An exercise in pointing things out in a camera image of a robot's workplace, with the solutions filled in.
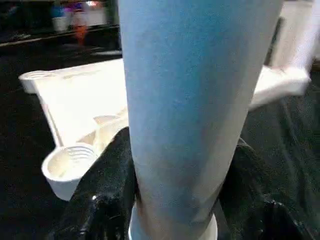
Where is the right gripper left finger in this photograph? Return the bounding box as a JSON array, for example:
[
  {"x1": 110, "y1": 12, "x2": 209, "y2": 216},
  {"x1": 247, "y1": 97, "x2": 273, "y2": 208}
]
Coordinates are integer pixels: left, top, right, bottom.
[{"x1": 47, "y1": 127, "x2": 138, "y2": 240}]

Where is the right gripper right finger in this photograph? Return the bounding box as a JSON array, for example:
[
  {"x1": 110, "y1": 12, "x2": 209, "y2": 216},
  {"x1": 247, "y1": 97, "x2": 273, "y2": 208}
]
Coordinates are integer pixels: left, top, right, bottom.
[{"x1": 217, "y1": 140, "x2": 320, "y2": 240}]

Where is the white plastic table top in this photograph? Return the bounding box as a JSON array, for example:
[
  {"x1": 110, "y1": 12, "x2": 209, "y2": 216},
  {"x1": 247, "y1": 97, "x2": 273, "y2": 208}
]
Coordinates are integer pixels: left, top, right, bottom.
[{"x1": 19, "y1": 57, "x2": 312, "y2": 202}]

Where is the black work mat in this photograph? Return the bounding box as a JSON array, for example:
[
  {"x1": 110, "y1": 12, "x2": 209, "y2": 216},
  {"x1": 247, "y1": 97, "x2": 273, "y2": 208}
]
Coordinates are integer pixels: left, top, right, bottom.
[{"x1": 0, "y1": 42, "x2": 320, "y2": 240}]

